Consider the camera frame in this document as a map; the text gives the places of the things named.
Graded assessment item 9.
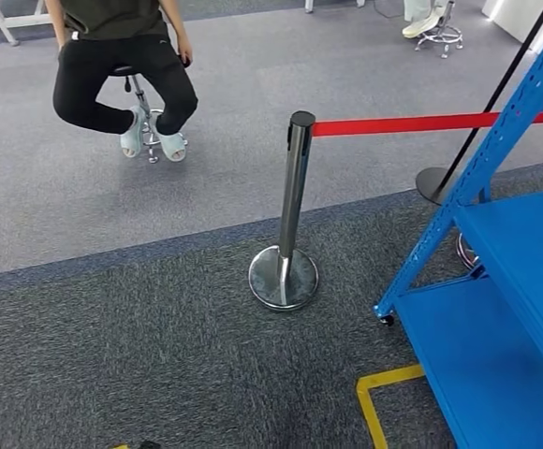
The chrome base stool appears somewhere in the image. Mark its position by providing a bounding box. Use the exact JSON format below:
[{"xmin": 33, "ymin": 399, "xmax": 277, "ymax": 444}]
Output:
[{"xmin": 414, "ymin": 0, "xmax": 465, "ymax": 60}]

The thin black pole with base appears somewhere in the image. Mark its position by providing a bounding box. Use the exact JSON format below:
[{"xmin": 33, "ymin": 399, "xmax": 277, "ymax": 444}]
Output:
[{"xmin": 415, "ymin": 0, "xmax": 543, "ymax": 207}]

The white table frame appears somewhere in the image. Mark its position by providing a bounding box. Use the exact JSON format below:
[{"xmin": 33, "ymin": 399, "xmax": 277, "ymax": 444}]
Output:
[{"xmin": 0, "ymin": 0, "xmax": 53, "ymax": 49}]

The chrome stanchion post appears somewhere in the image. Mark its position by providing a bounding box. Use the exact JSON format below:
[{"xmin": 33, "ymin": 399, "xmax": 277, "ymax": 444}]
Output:
[{"xmin": 247, "ymin": 109, "xmax": 321, "ymax": 312}]

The red barrier belt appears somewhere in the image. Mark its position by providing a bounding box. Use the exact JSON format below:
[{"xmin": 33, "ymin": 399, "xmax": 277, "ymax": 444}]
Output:
[{"xmin": 312, "ymin": 108, "xmax": 543, "ymax": 138}]

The chrome round base ring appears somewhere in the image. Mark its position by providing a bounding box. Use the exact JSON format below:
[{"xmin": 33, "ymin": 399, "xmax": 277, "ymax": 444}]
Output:
[{"xmin": 455, "ymin": 230, "xmax": 482, "ymax": 272}]

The black stool chrome base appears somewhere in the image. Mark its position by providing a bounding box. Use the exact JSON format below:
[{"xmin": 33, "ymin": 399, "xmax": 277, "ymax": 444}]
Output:
[{"xmin": 107, "ymin": 65, "xmax": 189, "ymax": 166}]

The blue metal shelf rack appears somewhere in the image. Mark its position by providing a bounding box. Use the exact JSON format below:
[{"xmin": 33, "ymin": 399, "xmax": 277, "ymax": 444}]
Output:
[{"xmin": 374, "ymin": 6, "xmax": 543, "ymax": 449}]

